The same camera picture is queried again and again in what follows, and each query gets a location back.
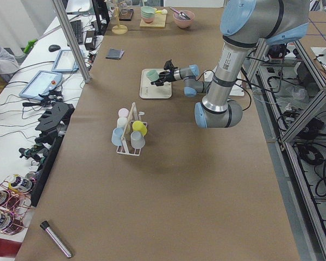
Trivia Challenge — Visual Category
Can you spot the light blue cup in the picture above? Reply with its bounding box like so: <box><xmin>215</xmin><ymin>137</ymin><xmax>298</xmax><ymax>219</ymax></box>
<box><xmin>111</xmin><ymin>127</ymin><xmax>124</xmax><ymax>146</ymax></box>

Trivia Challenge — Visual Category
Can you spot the mint green cup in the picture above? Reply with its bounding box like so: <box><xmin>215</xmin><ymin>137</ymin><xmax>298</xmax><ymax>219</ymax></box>
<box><xmin>146</xmin><ymin>69</ymin><xmax>160</xmax><ymax>82</ymax></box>

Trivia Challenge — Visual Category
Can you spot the cream rabbit tray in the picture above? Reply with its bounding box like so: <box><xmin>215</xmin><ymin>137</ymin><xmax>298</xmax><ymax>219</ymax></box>
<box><xmin>139</xmin><ymin>69</ymin><xmax>172</xmax><ymax>100</ymax></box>

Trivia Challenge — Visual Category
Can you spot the black stepped holder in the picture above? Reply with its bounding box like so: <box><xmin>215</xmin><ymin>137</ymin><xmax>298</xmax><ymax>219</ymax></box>
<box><xmin>35</xmin><ymin>102</ymin><xmax>75</xmax><ymax>145</ymax></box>

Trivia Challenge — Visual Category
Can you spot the folded grey cloth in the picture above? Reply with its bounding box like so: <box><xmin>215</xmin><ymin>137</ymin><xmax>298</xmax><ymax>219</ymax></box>
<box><xmin>105</xmin><ymin>48</ymin><xmax>124</xmax><ymax>60</ymax></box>

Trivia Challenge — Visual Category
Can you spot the cream cup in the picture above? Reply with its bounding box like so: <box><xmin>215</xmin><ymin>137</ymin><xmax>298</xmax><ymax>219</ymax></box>
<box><xmin>117</xmin><ymin>117</ymin><xmax>130</xmax><ymax>134</ymax></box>

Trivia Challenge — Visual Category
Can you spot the copper wire spool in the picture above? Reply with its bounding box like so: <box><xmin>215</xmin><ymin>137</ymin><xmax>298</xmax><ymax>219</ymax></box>
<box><xmin>7</xmin><ymin>174</ymin><xmax>35</xmax><ymax>194</ymax></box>
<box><xmin>0</xmin><ymin>210</ymin><xmax>26</xmax><ymax>235</ymax></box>
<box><xmin>0</xmin><ymin>190</ymin><xmax>31</xmax><ymax>210</ymax></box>

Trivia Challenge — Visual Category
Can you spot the pink cup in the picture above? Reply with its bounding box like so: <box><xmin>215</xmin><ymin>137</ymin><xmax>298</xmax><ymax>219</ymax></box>
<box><xmin>118</xmin><ymin>108</ymin><xmax>130</xmax><ymax>118</ymax></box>

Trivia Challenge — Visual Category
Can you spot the yellow cup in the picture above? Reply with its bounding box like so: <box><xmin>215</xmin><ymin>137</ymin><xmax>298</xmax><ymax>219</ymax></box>
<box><xmin>132</xmin><ymin>120</ymin><xmax>148</xmax><ymax>136</ymax></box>

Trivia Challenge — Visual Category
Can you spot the pink bowl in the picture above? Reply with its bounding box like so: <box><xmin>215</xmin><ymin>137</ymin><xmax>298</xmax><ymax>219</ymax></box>
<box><xmin>173</xmin><ymin>10</ymin><xmax>195</xmax><ymax>28</ymax></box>

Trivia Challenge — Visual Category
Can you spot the black framed box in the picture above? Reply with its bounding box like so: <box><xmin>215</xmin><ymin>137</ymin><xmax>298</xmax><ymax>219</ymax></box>
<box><xmin>119</xmin><ymin>9</ymin><xmax>134</xmax><ymax>21</ymax></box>

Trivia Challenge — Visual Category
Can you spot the wooden mug tree stand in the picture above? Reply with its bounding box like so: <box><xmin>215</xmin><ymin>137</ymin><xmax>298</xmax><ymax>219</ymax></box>
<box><xmin>110</xmin><ymin>1</ymin><xmax>128</xmax><ymax>35</ymax></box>

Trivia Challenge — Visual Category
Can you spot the grey cup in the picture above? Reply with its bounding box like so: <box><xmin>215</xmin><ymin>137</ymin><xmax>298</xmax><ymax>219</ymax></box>
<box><xmin>130</xmin><ymin>131</ymin><xmax>146</xmax><ymax>150</ymax></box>

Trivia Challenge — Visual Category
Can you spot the mint green bowl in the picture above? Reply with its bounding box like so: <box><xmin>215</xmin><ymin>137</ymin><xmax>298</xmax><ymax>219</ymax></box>
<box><xmin>141</xmin><ymin>6</ymin><xmax>155</xmax><ymax>23</ymax></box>

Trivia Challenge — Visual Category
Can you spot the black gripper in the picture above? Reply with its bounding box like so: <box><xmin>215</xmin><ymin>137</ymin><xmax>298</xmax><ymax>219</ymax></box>
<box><xmin>151</xmin><ymin>59</ymin><xmax>178</xmax><ymax>86</ymax></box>

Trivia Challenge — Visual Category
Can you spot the white wire cup rack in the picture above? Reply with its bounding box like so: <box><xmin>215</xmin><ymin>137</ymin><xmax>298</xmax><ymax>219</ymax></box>
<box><xmin>111</xmin><ymin>102</ymin><xmax>148</xmax><ymax>157</ymax></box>

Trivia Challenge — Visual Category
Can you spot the blue teach pendant tablet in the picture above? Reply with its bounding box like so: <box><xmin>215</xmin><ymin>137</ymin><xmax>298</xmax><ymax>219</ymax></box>
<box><xmin>19</xmin><ymin>70</ymin><xmax>62</xmax><ymax>100</ymax></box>

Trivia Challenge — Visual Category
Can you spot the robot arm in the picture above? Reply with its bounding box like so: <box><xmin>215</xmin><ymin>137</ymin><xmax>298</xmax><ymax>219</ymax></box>
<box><xmin>149</xmin><ymin>1</ymin><xmax>310</xmax><ymax>128</ymax></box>

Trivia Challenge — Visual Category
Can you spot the black keyboard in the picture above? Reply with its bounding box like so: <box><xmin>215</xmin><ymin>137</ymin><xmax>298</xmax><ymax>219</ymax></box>
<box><xmin>70</xmin><ymin>20</ymin><xmax>83</xmax><ymax>45</ymax></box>

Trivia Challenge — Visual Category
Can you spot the black computer mouse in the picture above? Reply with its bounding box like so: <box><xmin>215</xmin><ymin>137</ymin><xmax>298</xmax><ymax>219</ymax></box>
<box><xmin>48</xmin><ymin>45</ymin><xmax>60</xmax><ymax>52</ymax></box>

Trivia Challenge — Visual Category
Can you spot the bamboo cutting board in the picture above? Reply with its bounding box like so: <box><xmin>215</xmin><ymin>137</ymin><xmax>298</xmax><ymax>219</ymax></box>
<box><xmin>140</xmin><ymin>13</ymin><xmax>167</xmax><ymax>28</ymax></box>

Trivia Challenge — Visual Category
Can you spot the metal tube with black cap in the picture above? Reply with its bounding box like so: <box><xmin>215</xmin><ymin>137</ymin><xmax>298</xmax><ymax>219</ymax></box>
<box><xmin>40</xmin><ymin>220</ymin><xmax>73</xmax><ymax>259</ymax></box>

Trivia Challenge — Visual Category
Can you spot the aluminium frame post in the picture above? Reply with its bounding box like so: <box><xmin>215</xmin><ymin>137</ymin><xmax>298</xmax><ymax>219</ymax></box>
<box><xmin>51</xmin><ymin>0</ymin><xmax>91</xmax><ymax>84</ymax></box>

